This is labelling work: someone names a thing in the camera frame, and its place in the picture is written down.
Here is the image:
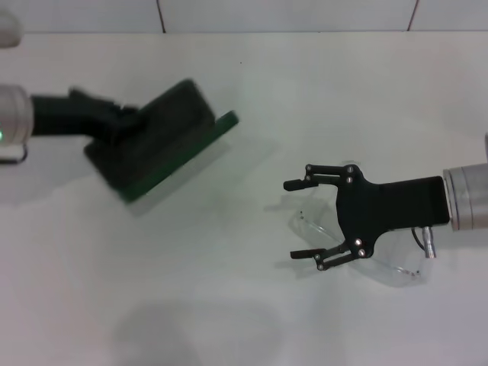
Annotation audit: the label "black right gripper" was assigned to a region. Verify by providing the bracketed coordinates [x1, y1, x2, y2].
[283, 163, 451, 272]

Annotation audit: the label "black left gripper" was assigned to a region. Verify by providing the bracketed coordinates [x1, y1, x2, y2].
[30, 88, 145, 146]

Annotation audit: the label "green glasses case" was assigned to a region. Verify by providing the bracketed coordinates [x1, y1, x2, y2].
[82, 79, 240, 207]

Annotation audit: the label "clear white glasses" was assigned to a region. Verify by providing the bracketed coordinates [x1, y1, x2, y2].
[281, 159, 431, 287]

